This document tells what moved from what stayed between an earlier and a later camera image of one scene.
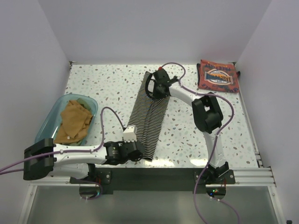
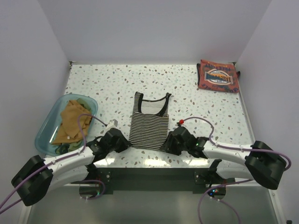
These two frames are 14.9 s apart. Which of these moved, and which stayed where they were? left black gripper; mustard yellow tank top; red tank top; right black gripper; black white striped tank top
Moved: right black gripper; left black gripper; black white striped tank top
Stayed: red tank top; mustard yellow tank top
